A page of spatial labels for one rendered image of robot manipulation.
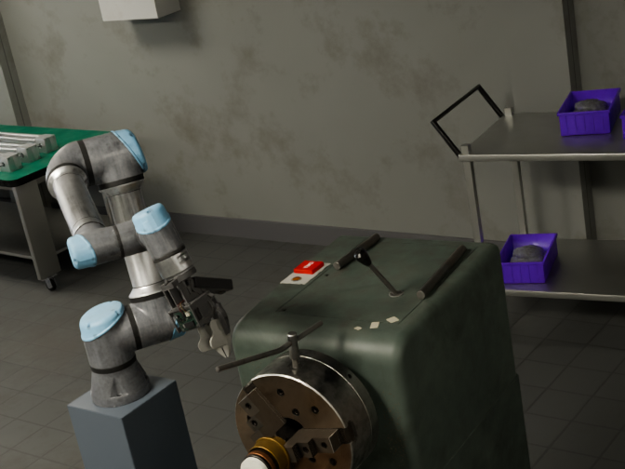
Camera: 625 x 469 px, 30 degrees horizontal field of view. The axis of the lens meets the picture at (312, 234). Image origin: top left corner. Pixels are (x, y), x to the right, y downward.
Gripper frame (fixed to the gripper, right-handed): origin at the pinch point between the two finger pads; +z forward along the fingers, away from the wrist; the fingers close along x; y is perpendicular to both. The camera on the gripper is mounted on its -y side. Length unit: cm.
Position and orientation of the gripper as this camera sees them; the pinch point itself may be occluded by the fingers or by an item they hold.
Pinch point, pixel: (227, 350)
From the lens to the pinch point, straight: 256.1
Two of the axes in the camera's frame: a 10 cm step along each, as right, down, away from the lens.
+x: 7.4, -2.6, -6.3
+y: -5.2, 3.9, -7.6
